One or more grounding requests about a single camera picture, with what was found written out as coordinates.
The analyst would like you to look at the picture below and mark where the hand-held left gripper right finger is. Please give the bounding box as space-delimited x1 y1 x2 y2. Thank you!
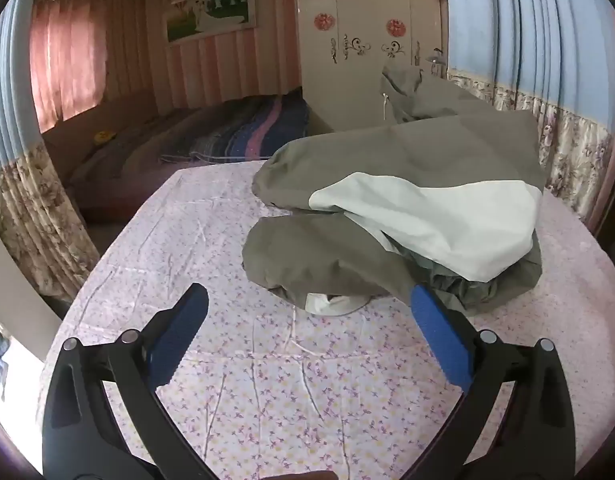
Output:
410 282 575 480

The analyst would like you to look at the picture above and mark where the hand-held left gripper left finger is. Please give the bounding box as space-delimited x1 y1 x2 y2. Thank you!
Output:
42 282 218 480

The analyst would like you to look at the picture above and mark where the olive and white jacket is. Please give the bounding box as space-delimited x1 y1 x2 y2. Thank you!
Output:
242 62 547 317

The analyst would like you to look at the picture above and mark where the floral bed sheet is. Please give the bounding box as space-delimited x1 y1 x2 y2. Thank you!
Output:
35 160 615 480

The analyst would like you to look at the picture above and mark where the bed with brown headboard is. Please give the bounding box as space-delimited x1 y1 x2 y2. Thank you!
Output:
42 87 333 223

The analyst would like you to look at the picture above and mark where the blue floral curtain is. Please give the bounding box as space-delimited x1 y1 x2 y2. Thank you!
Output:
0 0 101 296
445 0 615 216

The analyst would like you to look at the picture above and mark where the dark cabinet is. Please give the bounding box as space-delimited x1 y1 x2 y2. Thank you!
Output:
595 160 615 261

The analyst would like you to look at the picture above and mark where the striped blue pink blanket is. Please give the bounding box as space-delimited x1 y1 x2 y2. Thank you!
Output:
160 92 309 163

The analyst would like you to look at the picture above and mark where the white wardrobe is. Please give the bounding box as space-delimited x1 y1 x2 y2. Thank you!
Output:
295 0 448 131

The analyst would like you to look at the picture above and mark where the pink window curtain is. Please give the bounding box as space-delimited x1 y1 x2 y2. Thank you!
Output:
30 0 111 133

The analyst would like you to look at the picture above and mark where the framed wall picture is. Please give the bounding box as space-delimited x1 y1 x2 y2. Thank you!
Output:
165 0 257 47

